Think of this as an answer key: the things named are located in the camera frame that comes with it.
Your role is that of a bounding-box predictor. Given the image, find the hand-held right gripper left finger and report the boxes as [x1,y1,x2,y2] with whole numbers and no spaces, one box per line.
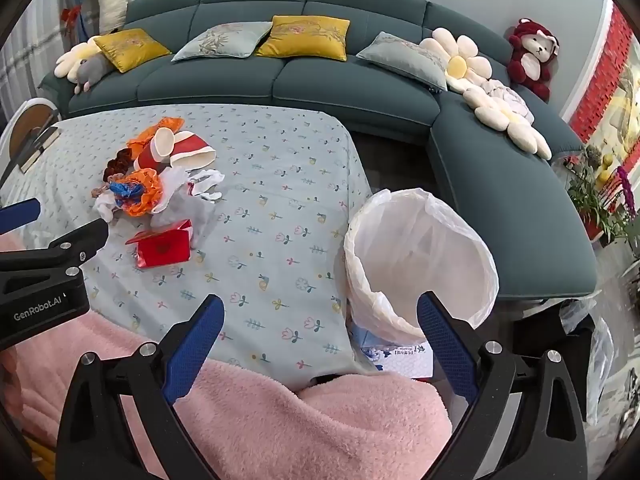
[57,294,226,480]

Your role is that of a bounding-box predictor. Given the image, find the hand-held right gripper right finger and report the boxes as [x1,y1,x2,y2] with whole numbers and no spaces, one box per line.
[416,291,586,480]

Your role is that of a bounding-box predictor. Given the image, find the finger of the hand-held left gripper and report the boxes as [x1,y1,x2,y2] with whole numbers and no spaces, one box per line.
[0,219,110,277]
[0,197,42,233]

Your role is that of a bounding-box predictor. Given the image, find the blue and white box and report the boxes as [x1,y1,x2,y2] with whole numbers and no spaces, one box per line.
[347,315,436,382]

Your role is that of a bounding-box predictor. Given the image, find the dark book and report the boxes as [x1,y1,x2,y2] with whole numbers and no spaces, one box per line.
[17,127,62,173]

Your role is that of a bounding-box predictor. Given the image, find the orange crumpled wrapper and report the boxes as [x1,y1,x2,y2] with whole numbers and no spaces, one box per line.
[126,116,186,153]
[112,167,167,219]

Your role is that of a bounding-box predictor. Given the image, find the red cardboard box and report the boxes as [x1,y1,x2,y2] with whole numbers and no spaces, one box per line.
[125,219,193,270]

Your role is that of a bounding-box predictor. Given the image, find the dark red velvet scrunchie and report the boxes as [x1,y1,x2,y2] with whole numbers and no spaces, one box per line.
[104,149,137,182]

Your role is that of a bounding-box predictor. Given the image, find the pink fleece blanket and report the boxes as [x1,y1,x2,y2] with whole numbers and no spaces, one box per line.
[0,235,453,480]

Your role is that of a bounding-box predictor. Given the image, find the white plastic bag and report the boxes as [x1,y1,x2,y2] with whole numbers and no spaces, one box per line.
[150,166,211,242]

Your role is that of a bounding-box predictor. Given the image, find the red paper cup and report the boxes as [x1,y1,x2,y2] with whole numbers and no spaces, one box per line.
[170,131,217,170]
[134,127,176,172]

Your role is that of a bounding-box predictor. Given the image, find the grey plush toy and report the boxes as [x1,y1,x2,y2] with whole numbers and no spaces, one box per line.
[74,52,115,95]

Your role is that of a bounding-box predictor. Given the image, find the floral printed tablecloth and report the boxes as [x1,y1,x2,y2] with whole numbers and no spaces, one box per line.
[0,105,382,393]

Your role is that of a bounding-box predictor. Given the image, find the yellow embroidered pillow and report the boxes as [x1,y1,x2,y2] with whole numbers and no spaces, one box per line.
[255,15,351,62]
[95,28,172,74]

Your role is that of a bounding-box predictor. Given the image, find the green potted plant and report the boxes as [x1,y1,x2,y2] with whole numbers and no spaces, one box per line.
[565,147,621,247]

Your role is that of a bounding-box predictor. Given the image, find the large cream flower cushion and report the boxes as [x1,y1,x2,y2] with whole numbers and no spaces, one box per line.
[462,85,553,161]

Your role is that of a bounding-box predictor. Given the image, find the purple orchid plant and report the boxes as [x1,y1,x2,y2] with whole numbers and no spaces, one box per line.
[612,165,640,243]

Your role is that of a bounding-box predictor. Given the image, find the pale pink plush cushion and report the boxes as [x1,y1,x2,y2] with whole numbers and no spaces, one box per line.
[482,80,535,123]

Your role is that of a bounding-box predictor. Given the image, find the grey-blue embroidered pillow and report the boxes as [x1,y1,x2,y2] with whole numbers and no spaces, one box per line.
[356,31,448,92]
[171,21,273,63]

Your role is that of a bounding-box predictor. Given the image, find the teal sectional sofa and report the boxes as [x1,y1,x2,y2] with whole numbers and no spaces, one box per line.
[37,0,598,302]

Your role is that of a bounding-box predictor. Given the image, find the red teddy bear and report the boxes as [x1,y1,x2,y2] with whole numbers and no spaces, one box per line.
[507,18,560,102]

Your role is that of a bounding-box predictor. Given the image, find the red wall decoration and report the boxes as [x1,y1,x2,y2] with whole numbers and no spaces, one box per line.
[567,0,640,147]

